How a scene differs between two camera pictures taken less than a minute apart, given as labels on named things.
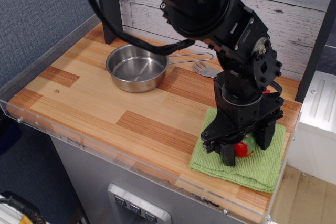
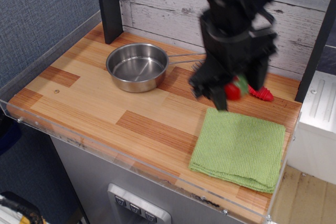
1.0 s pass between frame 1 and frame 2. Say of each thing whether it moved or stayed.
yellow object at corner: stayed
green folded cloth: stayed
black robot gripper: moved
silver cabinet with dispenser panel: stayed
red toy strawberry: moved
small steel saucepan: stayed
